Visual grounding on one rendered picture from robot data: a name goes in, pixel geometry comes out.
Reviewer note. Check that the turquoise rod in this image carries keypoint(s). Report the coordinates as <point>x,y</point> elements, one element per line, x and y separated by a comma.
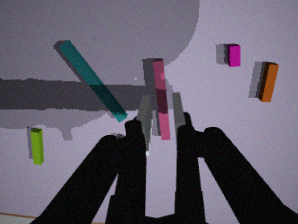
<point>93,80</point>

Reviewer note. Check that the small magenta block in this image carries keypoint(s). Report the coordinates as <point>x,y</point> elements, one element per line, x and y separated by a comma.
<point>233,55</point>

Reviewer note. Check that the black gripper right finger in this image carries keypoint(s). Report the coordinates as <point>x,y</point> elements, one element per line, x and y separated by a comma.
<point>249,196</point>

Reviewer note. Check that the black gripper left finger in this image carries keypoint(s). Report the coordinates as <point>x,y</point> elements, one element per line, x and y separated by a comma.
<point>80,198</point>

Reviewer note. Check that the lime green rod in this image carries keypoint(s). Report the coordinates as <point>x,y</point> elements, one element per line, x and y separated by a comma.
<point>37,146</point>

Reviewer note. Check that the orange rod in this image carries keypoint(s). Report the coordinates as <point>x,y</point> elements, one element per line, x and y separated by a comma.
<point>268,82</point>

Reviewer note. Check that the pink rod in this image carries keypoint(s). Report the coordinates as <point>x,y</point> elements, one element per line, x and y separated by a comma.
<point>159,75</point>

